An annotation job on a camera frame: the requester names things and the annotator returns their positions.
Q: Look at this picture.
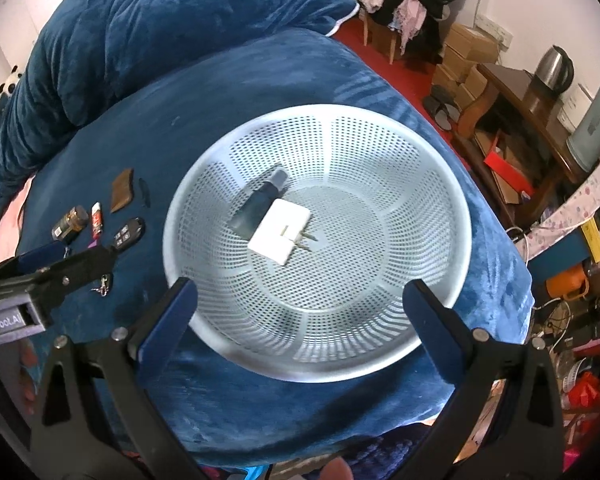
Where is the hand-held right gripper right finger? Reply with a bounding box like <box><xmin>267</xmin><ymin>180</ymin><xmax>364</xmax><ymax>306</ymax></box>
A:
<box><xmin>402</xmin><ymin>279</ymin><xmax>566</xmax><ymax>480</ymax></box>

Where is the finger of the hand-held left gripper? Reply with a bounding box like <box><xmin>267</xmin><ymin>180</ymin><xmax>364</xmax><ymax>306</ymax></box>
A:
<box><xmin>27</xmin><ymin>246</ymin><xmax>117</xmax><ymax>311</ymax></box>
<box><xmin>0</xmin><ymin>242</ymin><xmax>68</xmax><ymax>288</ymax></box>

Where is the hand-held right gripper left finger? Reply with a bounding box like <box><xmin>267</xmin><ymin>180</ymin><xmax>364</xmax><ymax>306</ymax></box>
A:
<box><xmin>27</xmin><ymin>277</ymin><xmax>206</xmax><ymax>480</ymax></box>

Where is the black car key fob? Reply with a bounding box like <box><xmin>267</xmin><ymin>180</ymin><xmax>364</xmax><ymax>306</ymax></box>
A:
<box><xmin>111</xmin><ymin>217</ymin><xmax>147</xmax><ymax>251</ymax></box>

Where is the white perforated plastic basket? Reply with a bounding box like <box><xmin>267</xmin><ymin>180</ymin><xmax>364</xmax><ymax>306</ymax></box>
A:
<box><xmin>162</xmin><ymin>104</ymin><xmax>473</xmax><ymax>383</ymax></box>

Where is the person's left hand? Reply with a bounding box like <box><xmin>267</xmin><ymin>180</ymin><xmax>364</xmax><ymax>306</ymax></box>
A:
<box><xmin>19</xmin><ymin>342</ymin><xmax>45</xmax><ymax>403</ymax></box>

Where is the pink bedsheet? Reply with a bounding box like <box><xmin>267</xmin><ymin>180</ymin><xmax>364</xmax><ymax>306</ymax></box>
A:
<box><xmin>0</xmin><ymin>175</ymin><xmax>36</xmax><ymax>261</ymax></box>

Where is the brown wooden comb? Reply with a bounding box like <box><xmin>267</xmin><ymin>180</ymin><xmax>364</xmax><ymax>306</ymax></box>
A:
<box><xmin>109</xmin><ymin>169</ymin><xmax>137</xmax><ymax>211</ymax></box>

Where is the white power adapter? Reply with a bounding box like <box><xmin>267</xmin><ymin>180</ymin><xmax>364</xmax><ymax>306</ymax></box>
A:
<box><xmin>247</xmin><ymin>197</ymin><xmax>317</xmax><ymax>267</ymax></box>

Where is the orange plastic container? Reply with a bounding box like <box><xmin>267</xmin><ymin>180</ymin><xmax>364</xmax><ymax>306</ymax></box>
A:
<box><xmin>545</xmin><ymin>265</ymin><xmax>588</xmax><ymax>301</ymax></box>

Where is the panda plush toy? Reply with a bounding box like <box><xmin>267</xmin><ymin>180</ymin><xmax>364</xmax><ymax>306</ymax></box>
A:
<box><xmin>0</xmin><ymin>64</ymin><xmax>25</xmax><ymax>97</ymax></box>

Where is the red cardboard box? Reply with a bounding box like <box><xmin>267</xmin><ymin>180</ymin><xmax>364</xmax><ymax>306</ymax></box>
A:
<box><xmin>482</xmin><ymin>147</ymin><xmax>536</xmax><ymax>198</ymax></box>

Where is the yellow box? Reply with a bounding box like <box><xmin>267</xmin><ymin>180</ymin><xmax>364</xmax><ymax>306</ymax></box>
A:
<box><xmin>582</xmin><ymin>217</ymin><xmax>600</xmax><ymax>263</ymax></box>

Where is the floral patterned cloth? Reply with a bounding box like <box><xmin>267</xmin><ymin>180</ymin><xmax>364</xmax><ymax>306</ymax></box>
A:
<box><xmin>525</xmin><ymin>157</ymin><xmax>600</xmax><ymax>261</ymax></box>

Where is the black slipper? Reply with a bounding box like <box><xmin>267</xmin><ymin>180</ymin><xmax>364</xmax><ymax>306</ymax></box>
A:
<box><xmin>422</xmin><ymin>97</ymin><xmax>453</xmax><ymax>131</ymax></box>
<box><xmin>432</xmin><ymin>85</ymin><xmax>462</xmax><ymax>112</ymax></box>

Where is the blue plush duvet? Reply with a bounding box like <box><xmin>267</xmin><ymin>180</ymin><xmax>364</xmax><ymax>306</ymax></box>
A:
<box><xmin>0</xmin><ymin>0</ymin><xmax>361</xmax><ymax>221</ymax></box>

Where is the dark wooden side table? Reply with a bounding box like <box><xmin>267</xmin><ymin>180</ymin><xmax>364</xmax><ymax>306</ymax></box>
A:
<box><xmin>457</xmin><ymin>62</ymin><xmax>588</xmax><ymax>183</ymax></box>

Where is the grey thermos jug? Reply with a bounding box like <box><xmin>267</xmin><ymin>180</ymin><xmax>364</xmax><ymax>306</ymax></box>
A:
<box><xmin>566</xmin><ymin>72</ymin><xmax>600</xmax><ymax>173</ymax></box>

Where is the blue plush bed blanket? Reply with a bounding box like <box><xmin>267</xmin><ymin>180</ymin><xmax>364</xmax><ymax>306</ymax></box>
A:
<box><xmin>0</xmin><ymin>25</ymin><xmax>536</xmax><ymax>466</ymax></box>

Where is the stack of cardboard boxes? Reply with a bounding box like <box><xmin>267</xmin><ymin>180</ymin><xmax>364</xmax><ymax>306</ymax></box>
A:
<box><xmin>432</xmin><ymin>22</ymin><xmax>501</xmax><ymax>106</ymax></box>

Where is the steel electric kettle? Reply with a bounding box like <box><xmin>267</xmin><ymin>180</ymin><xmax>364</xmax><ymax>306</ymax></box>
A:
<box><xmin>532</xmin><ymin>45</ymin><xmax>575</xmax><ymax>93</ymax></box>

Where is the wooden chair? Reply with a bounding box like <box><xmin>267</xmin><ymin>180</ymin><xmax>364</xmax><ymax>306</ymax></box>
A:
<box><xmin>362</xmin><ymin>10</ymin><xmax>406</xmax><ymax>66</ymax></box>

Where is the white power strip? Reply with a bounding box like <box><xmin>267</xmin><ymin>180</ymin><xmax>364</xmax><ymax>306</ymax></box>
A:
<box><xmin>475</xmin><ymin>14</ymin><xmax>513</xmax><ymax>48</ymax></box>

